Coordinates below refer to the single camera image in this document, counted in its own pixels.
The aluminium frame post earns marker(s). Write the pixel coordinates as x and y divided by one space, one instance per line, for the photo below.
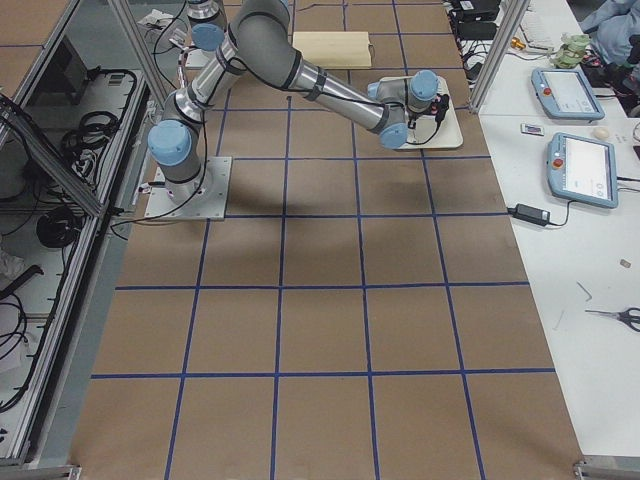
511 19

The black handled scissors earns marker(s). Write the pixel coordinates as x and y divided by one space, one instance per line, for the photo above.
628 317

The cream rectangular tray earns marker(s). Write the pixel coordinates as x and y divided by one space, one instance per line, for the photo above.
421 112

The brass cylinder tool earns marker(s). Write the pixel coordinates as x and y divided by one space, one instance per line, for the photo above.
518 44

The white keyboard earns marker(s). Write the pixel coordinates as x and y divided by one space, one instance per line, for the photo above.
535 34

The black power adapter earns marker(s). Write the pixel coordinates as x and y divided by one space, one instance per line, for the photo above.
530 214

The metal allen key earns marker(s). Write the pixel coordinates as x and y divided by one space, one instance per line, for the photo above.
588 295

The light wooden cutting board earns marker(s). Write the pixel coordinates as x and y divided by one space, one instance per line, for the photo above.
341 50

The small white card box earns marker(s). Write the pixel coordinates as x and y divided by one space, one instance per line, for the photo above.
531 129

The green white plush toy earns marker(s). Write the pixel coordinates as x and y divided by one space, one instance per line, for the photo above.
572 50

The blue teach pendant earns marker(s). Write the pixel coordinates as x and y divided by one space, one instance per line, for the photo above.
583 170
566 94

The upper blue teach pendant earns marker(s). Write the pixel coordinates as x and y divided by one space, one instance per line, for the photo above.
566 94

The beige round ball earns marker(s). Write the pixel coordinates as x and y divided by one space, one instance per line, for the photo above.
601 133

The lower blue teach pendant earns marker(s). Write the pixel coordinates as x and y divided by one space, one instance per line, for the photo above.
583 170

